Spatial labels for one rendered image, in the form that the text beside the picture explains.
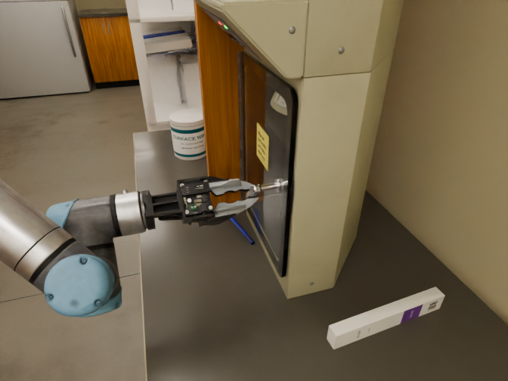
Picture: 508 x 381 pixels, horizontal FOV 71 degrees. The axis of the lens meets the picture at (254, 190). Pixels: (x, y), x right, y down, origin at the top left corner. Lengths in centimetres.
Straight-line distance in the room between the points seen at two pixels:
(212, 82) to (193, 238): 40
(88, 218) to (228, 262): 37
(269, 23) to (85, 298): 41
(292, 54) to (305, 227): 31
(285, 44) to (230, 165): 53
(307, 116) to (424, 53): 50
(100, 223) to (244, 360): 35
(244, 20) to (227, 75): 41
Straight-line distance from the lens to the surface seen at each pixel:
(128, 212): 63
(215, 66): 88
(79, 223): 64
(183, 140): 129
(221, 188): 69
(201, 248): 92
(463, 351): 83
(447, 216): 98
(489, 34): 88
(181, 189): 65
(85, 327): 210
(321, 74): 55
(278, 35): 51
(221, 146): 95
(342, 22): 55
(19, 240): 53
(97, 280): 49
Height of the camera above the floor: 155
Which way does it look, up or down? 33 degrees down
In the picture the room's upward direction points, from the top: straight up
